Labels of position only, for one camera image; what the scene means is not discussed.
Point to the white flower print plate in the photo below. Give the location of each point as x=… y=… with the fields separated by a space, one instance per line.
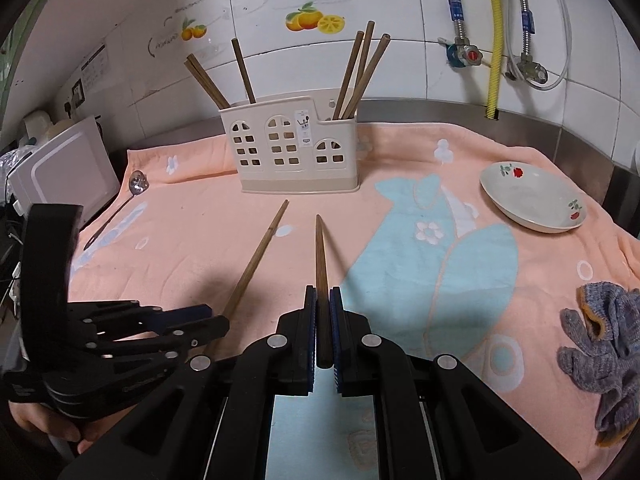
x=530 y=200

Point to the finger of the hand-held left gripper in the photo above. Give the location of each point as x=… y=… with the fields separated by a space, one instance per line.
x=200 y=337
x=185 y=317

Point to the orange and lemon wall sticker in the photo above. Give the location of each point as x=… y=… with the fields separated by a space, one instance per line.
x=305 y=20

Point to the white microwave oven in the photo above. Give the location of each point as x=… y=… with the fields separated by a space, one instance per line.
x=65 y=170

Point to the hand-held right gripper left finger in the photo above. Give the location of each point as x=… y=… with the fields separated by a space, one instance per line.
x=310 y=340

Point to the cream plastic utensil holder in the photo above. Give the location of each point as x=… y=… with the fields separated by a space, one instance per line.
x=290 y=185

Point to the metal pipe valve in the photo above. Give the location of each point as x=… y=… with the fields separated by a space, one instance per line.
x=530 y=71

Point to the person's left hand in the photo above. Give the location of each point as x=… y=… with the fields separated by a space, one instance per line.
x=40 y=417

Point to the small orange wall sticker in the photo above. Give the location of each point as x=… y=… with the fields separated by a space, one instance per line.
x=192 y=31

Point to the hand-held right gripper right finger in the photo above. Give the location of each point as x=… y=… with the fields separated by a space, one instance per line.
x=340 y=340

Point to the peach printed towel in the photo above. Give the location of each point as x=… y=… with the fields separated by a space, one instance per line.
x=210 y=240

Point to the grey knitted work glove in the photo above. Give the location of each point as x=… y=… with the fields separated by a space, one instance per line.
x=605 y=355

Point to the brown wooden chopstick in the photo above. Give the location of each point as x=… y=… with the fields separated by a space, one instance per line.
x=347 y=75
x=357 y=70
x=206 y=86
x=255 y=260
x=322 y=280
x=369 y=76
x=244 y=72
x=212 y=81

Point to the wall power socket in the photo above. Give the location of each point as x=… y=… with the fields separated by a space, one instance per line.
x=77 y=94

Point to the metal slotted spoon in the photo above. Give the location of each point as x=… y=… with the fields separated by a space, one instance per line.
x=138 y=182

